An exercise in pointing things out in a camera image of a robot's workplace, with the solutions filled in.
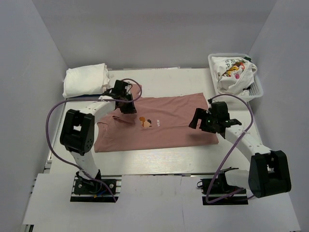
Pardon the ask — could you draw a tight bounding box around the white green spongebob t shirt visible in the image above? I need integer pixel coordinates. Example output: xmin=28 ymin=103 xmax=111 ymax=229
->
xmin=211 ymin=57 xmax=257 ymax=96

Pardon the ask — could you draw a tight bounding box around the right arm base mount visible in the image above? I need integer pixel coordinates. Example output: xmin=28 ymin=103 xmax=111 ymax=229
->
xmin=197 ymin=178 xmax=248 ymax=206

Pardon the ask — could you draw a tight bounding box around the folded white t shirt stack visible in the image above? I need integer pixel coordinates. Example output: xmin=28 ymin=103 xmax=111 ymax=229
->
xmin=62 ymin=63 xmax=110 ymax=99

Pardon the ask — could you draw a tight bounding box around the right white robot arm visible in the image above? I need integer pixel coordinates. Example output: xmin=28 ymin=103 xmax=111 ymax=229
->
xmin=189 ymin=101 xmax=292 ymax=198

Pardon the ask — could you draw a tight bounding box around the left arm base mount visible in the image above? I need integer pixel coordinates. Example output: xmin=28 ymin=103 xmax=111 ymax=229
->
xmin=70 ymin=174 xmax=122 ymax=203

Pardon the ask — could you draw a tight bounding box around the pink mario t shirt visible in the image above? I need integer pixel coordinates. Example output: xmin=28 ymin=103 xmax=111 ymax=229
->
xmin=94 ymin=93 xmax=219 ymax=153

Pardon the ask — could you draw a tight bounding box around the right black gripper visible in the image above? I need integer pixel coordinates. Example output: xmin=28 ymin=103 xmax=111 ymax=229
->
xmin=189 ymin=108 xmax=218 ymax=133

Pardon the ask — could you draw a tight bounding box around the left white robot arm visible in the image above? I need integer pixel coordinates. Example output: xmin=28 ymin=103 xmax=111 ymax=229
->
xmin=60 ymin=78 xmax=140 ymax=193

